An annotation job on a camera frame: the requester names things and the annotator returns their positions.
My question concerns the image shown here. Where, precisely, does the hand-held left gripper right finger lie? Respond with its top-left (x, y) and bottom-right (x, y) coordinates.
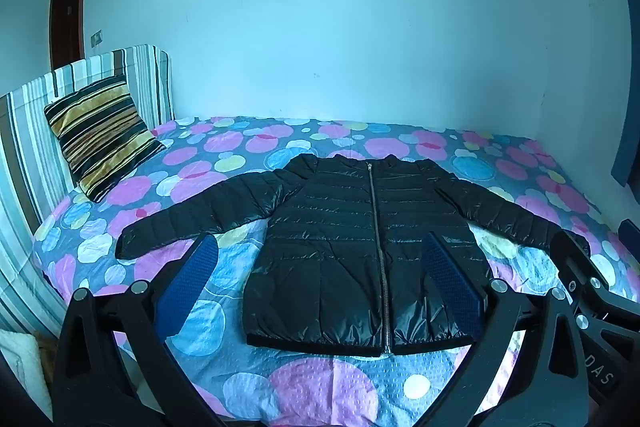
top-left (422, 232), bottom-right (592, 427)

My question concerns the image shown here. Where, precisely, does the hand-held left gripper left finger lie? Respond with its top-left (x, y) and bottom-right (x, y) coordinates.
top-left (52, 234), bottom-right (227, 427)

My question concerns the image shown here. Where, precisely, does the striped yellow black pillow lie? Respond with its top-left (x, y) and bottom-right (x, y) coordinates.
top-left (44, 74), bottom-right (167, 202)

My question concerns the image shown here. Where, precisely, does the polka-dot bedspread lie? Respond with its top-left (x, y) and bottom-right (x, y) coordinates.
top-left (32, 116), bottom-right (640, 427)

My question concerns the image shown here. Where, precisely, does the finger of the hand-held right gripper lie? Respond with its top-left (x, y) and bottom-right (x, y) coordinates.
top-left (549, 229), bottom-right (640, 324)
top-left (619, 218), bottom-right (640, 260)

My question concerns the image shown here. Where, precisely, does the black puffer jacket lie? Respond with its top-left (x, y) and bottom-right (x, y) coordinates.
top-left (115, 154), bottom-right (591, 358)

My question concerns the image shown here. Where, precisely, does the white cloth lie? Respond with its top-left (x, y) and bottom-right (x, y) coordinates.
top-left (0, 329), bottom-right (54, 419)

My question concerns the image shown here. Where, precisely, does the dark brown door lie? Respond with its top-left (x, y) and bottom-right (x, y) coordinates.
top-left (49, 0), bottom-right (90, 72)

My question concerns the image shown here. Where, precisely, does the striped headboard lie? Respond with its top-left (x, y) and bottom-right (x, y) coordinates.
top-left (0, 44), bottom-right (175, 339)

